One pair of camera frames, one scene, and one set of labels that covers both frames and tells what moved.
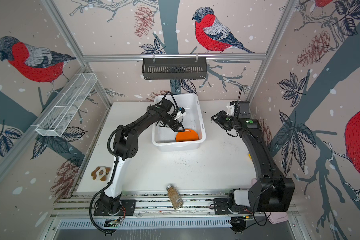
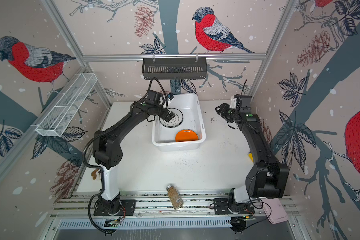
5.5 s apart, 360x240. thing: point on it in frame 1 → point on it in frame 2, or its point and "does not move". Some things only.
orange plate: [188, 134] does not move
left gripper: [178, 126] → [169, 116]
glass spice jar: [176, 200] does not move
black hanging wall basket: [174, 70] does not move
